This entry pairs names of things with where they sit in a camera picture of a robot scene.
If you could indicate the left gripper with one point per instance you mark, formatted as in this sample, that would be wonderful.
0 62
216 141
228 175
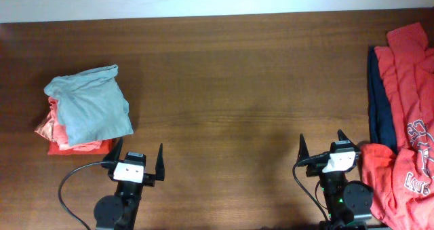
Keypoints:
150 180

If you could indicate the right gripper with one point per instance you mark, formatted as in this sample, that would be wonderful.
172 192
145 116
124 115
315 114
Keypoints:
316 167

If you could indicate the red soccer t-shirt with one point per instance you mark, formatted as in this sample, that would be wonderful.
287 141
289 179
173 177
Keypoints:
403 182

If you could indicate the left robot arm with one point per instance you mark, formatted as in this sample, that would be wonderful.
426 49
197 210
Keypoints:
119 210

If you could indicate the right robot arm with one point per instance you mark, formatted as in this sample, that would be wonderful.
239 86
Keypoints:
347 203

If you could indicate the navy blue garment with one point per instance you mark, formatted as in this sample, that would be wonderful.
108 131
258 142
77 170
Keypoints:
381 127

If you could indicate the grey folded shirt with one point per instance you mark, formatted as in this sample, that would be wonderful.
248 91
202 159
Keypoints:
91 105

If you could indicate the pink folded garment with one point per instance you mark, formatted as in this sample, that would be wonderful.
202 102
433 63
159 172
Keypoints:
51 129

